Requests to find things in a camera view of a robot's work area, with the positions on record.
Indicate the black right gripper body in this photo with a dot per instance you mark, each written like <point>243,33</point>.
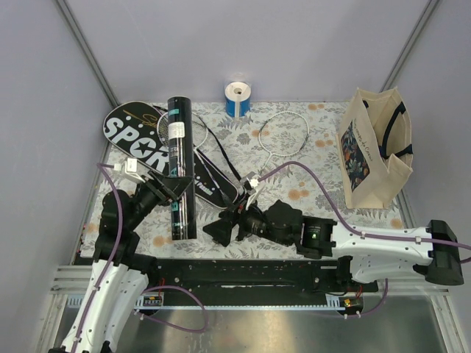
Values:
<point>252,220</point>

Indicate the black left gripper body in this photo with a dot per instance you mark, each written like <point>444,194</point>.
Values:
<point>146,199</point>

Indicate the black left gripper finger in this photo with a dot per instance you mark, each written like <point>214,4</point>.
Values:
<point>176,186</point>
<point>158,185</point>

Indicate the black shuttlecock tube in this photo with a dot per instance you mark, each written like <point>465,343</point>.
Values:
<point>181,164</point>

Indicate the black sport racket cover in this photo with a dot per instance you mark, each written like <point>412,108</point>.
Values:
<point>132,128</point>

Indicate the white strung badminton racket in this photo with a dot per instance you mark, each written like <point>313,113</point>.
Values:
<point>210,183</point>

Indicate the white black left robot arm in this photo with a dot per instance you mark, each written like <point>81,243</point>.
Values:
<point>118,274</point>

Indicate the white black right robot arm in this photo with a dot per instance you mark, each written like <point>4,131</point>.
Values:
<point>371,253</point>

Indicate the white unstrung badminton racket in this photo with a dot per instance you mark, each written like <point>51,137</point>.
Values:
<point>284,134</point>

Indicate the floral patterned table mat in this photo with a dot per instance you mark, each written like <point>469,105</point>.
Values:
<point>236,140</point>

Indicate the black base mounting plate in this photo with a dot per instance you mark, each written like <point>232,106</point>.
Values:
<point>332,276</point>

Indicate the blue white tape roll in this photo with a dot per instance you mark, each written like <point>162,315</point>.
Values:
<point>237,98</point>

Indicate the beige canvas tote bag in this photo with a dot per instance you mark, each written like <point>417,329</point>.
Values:
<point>375,148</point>

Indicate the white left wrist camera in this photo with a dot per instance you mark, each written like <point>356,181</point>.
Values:
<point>129,170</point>

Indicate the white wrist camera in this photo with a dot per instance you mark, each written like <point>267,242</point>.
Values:
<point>252,187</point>
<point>129,170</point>

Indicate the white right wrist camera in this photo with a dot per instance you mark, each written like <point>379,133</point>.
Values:
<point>252,187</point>

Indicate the aluminium frame rail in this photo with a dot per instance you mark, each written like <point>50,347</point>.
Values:
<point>156,297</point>

